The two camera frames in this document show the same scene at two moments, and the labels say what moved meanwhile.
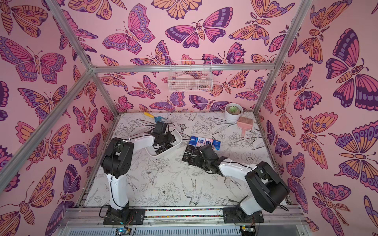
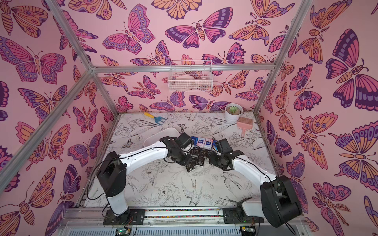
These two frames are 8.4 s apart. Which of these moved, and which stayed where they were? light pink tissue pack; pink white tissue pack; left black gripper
Moved: left black gripper
Stayed: pink white tissue pack; light pink tissue pack
